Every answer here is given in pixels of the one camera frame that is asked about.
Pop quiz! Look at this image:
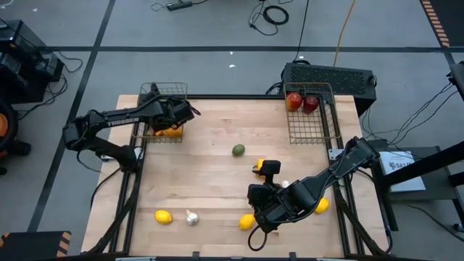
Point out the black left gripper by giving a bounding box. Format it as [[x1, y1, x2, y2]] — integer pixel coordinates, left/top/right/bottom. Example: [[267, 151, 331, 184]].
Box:
[[146, 94, 196, 131]]

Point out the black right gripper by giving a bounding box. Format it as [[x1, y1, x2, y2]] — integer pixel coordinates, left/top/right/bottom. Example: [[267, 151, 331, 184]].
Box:
[[247, 159, 293, 234]]

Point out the orange bell pepper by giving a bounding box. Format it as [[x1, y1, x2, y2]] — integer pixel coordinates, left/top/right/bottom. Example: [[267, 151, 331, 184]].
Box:
[[154, 125, 184, 139]]

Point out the yellow lemon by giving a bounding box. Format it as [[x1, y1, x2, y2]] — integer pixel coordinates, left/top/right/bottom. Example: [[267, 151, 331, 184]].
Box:
[[154, 210, 173, 225], [239, 213, 257, 231], [314, 197, 331, 215]]

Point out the dark red apple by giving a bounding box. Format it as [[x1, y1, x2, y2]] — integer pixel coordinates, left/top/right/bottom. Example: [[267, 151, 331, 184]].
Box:
[[302, 96, 320, 115]]

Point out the black power strip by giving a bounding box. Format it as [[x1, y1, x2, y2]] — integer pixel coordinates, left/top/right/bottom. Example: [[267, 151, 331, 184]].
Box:
[[165, 0, 194, 12]]

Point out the black perforated equipment case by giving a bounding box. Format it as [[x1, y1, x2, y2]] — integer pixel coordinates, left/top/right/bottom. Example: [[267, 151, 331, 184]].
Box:
[[281, 62, 378, 117]]

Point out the white printed sheet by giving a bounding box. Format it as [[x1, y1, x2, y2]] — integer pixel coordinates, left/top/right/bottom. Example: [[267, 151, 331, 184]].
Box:
[[378, 150, 428, 193]]

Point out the black equipment stack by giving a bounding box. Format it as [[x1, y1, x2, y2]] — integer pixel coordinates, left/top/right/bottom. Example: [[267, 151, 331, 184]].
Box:
[[0, 18, 65, 105]]

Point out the black orange round machine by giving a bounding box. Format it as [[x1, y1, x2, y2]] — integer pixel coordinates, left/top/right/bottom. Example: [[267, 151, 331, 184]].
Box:
[[0, 98, 33, 177]]

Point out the black side stand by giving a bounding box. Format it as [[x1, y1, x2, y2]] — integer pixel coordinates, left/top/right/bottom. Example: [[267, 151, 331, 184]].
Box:
[[368, 139, 464, 233]]

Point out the black hazard-striped platform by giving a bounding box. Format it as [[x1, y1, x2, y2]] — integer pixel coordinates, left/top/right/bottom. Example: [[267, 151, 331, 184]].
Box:
[[0, 231, 73, 261], [419, 0, 464, 49]]

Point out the black device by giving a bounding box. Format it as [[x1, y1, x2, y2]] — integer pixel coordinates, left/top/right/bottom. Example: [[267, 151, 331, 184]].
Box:
[[446, 60, 464, 102]]

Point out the wire basket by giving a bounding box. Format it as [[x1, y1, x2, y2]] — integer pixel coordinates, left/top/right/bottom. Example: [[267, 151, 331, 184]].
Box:
[[283, 82, 342, 145], [130, 81, 189, 145]]

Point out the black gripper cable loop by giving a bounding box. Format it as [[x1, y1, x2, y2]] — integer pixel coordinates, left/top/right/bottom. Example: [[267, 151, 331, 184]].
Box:
[[248, 226, 269, 252]]

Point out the black metal table frame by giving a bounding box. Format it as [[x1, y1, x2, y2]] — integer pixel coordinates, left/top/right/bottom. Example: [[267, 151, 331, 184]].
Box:
[[86, 93, 394, 261]]

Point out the coiled black floor cable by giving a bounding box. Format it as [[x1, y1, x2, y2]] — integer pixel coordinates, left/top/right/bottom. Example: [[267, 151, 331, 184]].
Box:
[[247, 0, 291, 37]]

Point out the yellow floor cable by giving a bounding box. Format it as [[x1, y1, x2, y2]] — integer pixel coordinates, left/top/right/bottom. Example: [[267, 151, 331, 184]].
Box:
[[332, 0, 358, 68]]

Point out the black cable pair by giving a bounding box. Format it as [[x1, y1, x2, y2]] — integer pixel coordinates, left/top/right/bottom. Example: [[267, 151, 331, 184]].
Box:
[[362, 82, 460, 146]]

